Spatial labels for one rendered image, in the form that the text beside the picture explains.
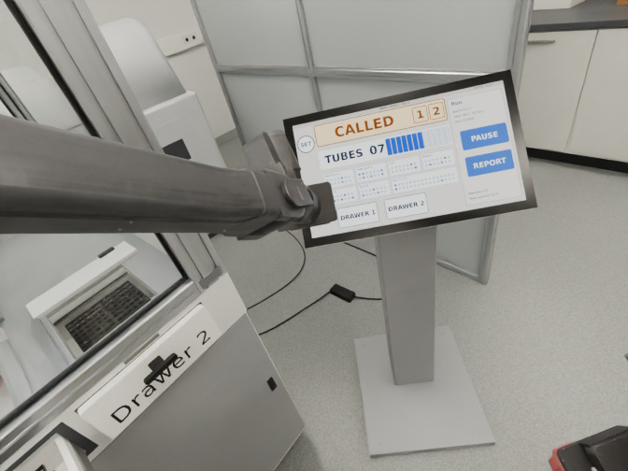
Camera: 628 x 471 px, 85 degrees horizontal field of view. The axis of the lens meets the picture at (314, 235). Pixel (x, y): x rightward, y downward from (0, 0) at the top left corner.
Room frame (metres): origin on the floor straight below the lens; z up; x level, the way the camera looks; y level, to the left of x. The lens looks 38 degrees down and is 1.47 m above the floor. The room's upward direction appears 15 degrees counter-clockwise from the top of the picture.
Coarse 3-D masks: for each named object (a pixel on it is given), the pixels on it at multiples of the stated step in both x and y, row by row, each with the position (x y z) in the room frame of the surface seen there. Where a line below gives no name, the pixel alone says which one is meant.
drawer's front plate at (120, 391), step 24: (192, 312) 0.54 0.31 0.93; (168, 336) 0.49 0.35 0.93; (192, 336) 0.51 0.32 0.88; (216, 336) 0.54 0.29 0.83; (144, 360) 0.45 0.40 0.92; (192, 360) 0.49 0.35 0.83; (120, 384) 0.41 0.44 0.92; (144, 384) 0.43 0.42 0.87; (168, 384) 0.45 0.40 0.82; (96, 408) 0.38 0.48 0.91; (144, 408) 0.41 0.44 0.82; (120, 432) 0.37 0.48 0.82
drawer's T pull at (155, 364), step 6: (174, 354) 0.45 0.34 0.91; (156, 360) 0.45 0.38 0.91; (162, 360) 0.45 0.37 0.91; (168, 360) 0.44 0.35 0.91; (174, 360) 0.44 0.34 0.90; (150, 366) 0.44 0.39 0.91; (156, 366) 0.43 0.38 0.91; (162, 366) 0.43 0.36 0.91; (156, 372) 0.42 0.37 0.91; (162, 372) 0.42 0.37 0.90; (144, 378) 0.41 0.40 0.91; (150, 378) 0.41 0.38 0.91
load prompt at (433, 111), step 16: (384, 112) 0.75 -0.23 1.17; (400, 112) 0.74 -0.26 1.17; (416, 112) 0.73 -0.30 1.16; (432, 112) 0.72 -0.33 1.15; (320, 128) 0.77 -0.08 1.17; (336, 128) 0.76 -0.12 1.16; (352, 128) 0.75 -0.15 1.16; (368, 128) 0.74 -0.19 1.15; (384, 128) 0.73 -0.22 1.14; (400, 128) 0.72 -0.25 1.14; (320, 144) 0.75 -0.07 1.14
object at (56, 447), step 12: (48, 444) 0.34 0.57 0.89; (60, 444) 0.34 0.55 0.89; (72, 444) 0.34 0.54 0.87; (36, 456) 0.33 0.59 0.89; (48, 456) 0.33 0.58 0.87; (60, 456) 0.34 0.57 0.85; (72, 456) 0.31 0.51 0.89; (84, 456) 0.32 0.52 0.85; (24, 468) 0.31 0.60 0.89; (36, 468) 0.32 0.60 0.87; (48, 468) 0.32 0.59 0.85; (60, 468) 0.32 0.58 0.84; (72, 468) 0.29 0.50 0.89; (84, 468) 0.29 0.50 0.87
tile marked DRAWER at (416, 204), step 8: (424, 192) 0.62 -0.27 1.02; (384, 200) 0.63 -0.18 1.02; (392, 200) 0.63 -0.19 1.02; (400, 200) 0.62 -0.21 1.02; (408, 200) 0.62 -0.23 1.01; (416, 200) 0.61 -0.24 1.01; (424, 200) 0.61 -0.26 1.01; (392, 208) 0.61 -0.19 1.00; (400, 208) 0.61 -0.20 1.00; (408, 208) 0.61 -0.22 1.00; (416, 208) 0.60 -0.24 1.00; (424, 208) 0.60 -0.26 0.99; (392, 216) 0.60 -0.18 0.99; (400, 216) 0.60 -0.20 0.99; (408, 216) 0.60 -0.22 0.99
